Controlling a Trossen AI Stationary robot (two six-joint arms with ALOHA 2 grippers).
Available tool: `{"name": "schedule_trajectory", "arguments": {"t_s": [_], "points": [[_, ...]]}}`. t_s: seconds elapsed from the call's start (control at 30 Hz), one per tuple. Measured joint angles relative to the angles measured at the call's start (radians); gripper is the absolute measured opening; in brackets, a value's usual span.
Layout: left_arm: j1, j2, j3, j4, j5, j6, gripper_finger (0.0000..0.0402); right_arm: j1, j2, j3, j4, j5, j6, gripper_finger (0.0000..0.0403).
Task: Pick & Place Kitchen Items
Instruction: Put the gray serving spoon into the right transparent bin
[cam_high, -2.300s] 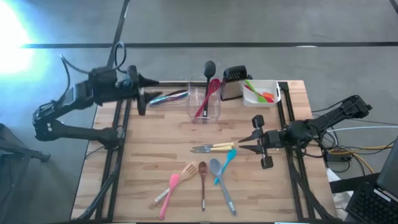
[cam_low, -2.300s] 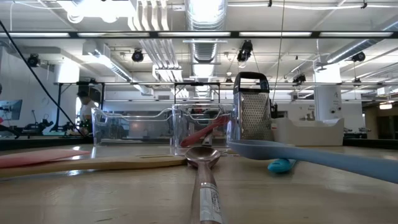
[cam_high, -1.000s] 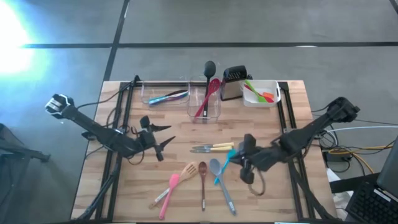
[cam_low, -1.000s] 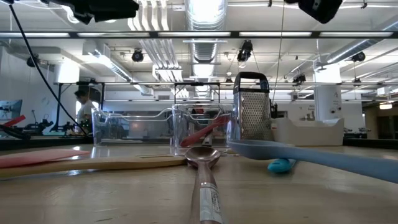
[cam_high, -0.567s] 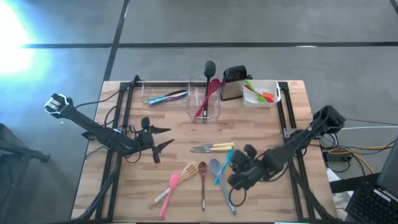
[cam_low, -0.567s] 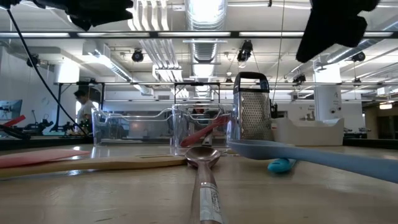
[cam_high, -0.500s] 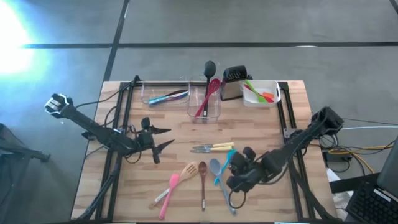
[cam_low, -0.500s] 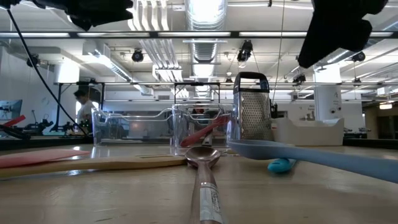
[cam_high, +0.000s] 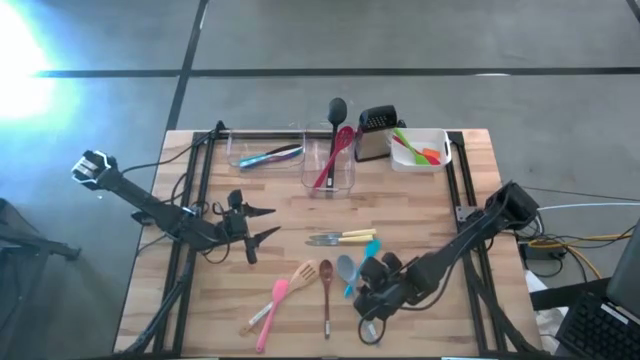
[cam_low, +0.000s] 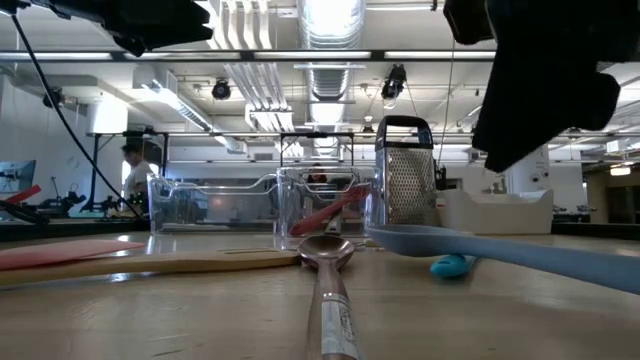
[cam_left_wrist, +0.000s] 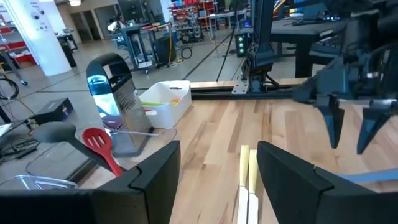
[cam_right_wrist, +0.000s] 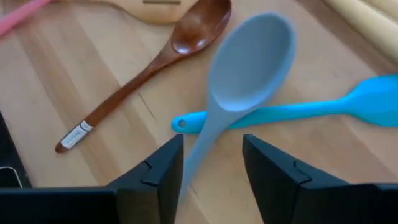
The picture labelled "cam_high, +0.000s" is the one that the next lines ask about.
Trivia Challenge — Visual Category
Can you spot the dark red silicone spoon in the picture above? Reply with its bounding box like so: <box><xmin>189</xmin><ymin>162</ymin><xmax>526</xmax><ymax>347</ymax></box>
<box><xmin>312</xmin><ymin>125</ymin><xmax>356</xmax><ymax>190</ymax></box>

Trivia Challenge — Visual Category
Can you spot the white plastic bin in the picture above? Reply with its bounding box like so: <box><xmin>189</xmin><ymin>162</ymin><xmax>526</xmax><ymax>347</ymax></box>
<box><xmin>388</xmin><ymin>126</ymin><xmax>454</xmax><ymax>174</ymax></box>

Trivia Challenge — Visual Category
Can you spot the black side desk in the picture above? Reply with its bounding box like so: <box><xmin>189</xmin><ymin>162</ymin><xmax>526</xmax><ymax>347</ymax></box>
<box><xmin>528</xmin><ymin>277</ymin><xmax>614</xmax><ymax>312</ymax></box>

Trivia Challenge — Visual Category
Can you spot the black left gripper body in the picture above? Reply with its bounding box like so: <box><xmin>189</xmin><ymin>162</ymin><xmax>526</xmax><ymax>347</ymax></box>
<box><xmin>214</xmin><ymin>188</ymin><xmax>259</xmax><ymax>265</ymax></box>

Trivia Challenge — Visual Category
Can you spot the white cable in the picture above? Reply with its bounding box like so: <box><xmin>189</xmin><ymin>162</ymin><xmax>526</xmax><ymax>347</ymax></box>
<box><xmin>537</xmin><ymin>201</ymin><xmax>640</xmax><ymax>212</ymax></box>

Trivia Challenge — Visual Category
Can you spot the grey-blue silicone spoon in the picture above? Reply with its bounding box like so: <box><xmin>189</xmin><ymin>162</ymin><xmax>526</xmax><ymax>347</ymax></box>
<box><xmin>336</xmin><ymin>254</ymin><xmax>381</xmax><ymax>347</ymax></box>

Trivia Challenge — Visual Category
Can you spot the yellow cable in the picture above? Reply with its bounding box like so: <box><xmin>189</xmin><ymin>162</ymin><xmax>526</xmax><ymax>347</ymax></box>
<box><xmin>527</xmin><ymin>232</ymin><xmax>636</xmax><ymax>281</ymax></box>

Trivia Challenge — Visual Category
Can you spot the red silicone spatula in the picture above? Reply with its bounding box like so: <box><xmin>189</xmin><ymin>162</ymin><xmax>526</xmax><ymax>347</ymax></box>
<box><xmin>393</xmin><ymin>134</ymin><xmax>442</xmax><ymax>166</ymax></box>

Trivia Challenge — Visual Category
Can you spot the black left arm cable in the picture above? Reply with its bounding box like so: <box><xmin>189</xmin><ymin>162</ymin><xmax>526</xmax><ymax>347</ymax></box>
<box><xmin>119</xmin><ymin>119</ymin><xmax>231</xmax><ymax>266</ymax></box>

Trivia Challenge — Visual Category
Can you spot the black metal stand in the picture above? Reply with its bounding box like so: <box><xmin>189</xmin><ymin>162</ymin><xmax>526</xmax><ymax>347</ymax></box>
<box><xmin>0</xmin><ymin>198</ymin><xmax>81</xmax><ymax>264</ymax></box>

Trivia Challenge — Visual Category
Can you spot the metal box grater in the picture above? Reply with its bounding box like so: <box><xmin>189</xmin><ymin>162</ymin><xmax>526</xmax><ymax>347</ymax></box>
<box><xmin>354</xmin><ymin>104</ymin><xmax>398</xmax><ymax>162</ymax></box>

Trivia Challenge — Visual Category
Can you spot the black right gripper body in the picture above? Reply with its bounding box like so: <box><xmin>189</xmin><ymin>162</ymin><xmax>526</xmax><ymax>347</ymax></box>
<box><xmin>352</xmin><ymin>252</ymin><xmax>416</xmax><ymax>321</ymax></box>

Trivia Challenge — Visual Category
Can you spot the black laptop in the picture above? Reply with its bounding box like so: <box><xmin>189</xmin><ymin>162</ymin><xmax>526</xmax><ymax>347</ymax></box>
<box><xmin>554</xmin><ymin>217</ymin><xmax>640</xmax><ymax>360</ymax></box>

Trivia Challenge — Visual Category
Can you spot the wide clear plastic bin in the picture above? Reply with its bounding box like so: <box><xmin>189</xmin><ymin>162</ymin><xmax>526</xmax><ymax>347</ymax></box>
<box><xmin>227</xmin><ymin>130</ymin><xmax>306</xmax><ymax>171</ymax></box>

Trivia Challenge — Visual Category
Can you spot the black plastic spoon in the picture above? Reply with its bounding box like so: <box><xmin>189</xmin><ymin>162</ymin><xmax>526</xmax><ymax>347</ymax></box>
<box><xmin>327</xmin><ymin>97</ymin><xmax>349</xmax><ymax>191</ymax></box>

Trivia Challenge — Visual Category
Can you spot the tall clear plastic container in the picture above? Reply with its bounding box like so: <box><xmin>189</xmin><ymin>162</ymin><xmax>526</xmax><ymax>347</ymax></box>
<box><xmin>301</xmin><ymin>122</ymin><xmax>359</xmax><ymax>199</ymax></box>

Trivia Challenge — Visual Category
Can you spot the black aluminium table frame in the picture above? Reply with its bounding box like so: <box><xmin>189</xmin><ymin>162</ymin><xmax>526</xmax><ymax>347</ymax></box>
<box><xmin>119</xmin><ymin>119</ymin><xmax>544</xmax><ymax>357</ymax></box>

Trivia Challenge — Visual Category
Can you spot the teal silicone spatula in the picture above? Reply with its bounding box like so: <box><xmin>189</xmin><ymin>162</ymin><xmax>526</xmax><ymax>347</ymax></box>
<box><xmin>343</xmin><ymin>238</ymin><xmax>382</xmax><ymax>299</ymax></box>

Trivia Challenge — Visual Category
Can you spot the iridescent rainbow metal utensil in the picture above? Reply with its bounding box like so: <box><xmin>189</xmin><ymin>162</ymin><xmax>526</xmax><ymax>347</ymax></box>
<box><xmin>264</xmin><ymin>143</ymin><xmax>304</xmax><ymax>155</ymax></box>
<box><xmin>238</xmin><ymin>147</ymin><xmax>304</xmax><ymax>169</ymax></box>

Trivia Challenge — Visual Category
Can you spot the black power box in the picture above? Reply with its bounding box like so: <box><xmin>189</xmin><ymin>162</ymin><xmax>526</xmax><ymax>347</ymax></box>
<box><xmin>518</xmin><ymin>241</ymin><xmax>555</xmax><ymax>262</ymax></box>

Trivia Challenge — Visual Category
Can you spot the white crumpled paper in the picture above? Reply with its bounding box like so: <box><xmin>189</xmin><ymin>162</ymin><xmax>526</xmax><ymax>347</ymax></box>
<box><xmin>523</xmin><ymin>269</ymin><xmax>569</xmax><ymax>354</ymax></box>

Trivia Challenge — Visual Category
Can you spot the pink silicone spatula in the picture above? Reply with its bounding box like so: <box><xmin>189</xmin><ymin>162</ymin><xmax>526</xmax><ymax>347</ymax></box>
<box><xmin>255</xmin><ymin>279</ymin><xmax>290</xmax><ymax>354</ymax></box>

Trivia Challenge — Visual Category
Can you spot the green silicone spatula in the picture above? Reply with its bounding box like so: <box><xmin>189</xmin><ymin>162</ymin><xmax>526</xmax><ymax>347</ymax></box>
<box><xmin>392</xmin><ymin>127</ymin><xmax>431</xmax><ymax>166</ymax></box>

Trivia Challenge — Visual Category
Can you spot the brown wooden spoon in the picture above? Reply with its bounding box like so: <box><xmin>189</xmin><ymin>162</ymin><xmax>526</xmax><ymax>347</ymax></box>
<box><xmin>318</xmin><ymin>259</ymin><xmax>335</xmax><ymax>340</ymax></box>

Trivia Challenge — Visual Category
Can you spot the slotted pale wooden spatula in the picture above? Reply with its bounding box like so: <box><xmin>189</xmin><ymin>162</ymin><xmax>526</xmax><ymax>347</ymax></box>
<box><xmin>238</xmin><ymin>259</ymin><xmax>320</xmax><ymax>336</ymax></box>

